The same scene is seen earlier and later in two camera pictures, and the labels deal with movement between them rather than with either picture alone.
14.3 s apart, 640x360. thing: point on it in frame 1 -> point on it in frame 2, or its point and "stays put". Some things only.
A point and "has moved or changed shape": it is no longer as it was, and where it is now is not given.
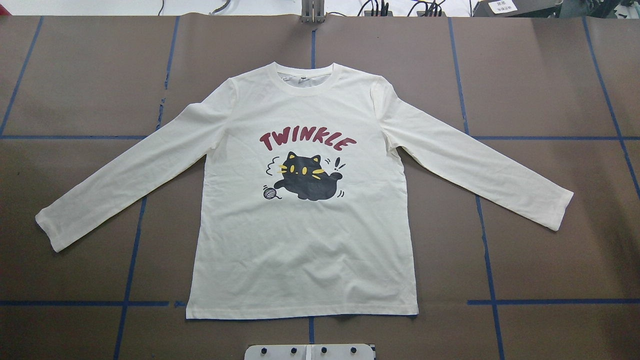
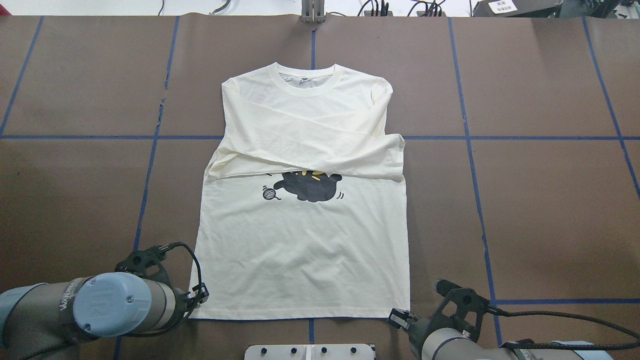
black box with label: (517, 8) stays put
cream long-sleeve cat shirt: (304, 212) has moved or changed shape
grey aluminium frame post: (312, 11) stays put
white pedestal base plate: (323, 352) stays put
